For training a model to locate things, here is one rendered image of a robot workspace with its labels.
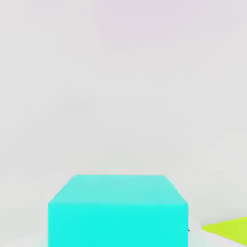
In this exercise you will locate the small cyan cube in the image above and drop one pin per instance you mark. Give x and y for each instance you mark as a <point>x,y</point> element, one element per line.
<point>118,218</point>

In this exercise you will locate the large lime box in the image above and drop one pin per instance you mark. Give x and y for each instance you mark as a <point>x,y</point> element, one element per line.
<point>229,229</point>

